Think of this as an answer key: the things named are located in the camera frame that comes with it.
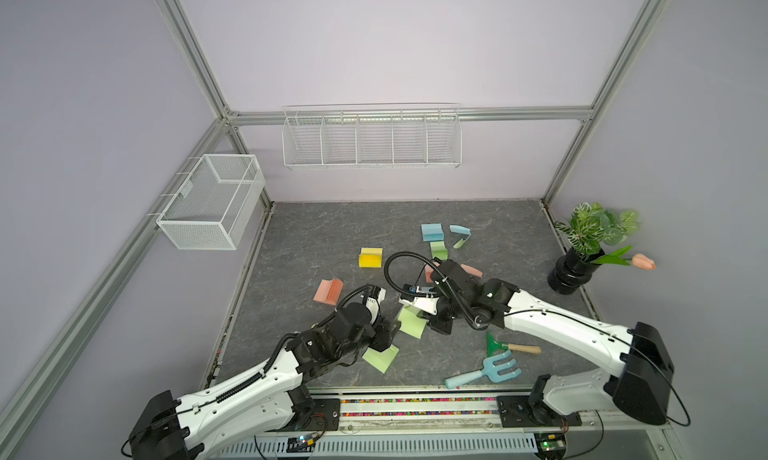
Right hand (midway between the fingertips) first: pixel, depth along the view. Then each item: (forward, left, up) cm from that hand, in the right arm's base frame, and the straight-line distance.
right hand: (420, 308), depth 78 cm
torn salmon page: (+19, -19, -13) cm, 30 cm away
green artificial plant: (+18, -46, +13) cm, 51 cm away
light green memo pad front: (-9, +11, -12) cm, 19 cm away
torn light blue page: (+38, -18, -13) cm, 44 cm away
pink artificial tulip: (+6, -52, +13) cm, 54 cm away
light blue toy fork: (-12, -19, -13) cm, 26 cm away
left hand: (-4, +7, -1) cm, 8 cm away
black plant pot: (+13, -46, -3) cm, 48 cm away
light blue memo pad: (+38, -8, -14) cm, 41 cm away
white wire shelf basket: (+55, +14, +16) cm, 59 cm away
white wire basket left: (+25, +58, +13) cm, 64 cm away
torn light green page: (+31, -17, -13) cm, 38 cm away
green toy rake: (-6, -22, -13) cm, 26 cm away
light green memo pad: (-4, +3, 0) cm, 5 cm away
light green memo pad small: (+29, -9, -15) cm, 34 cm away
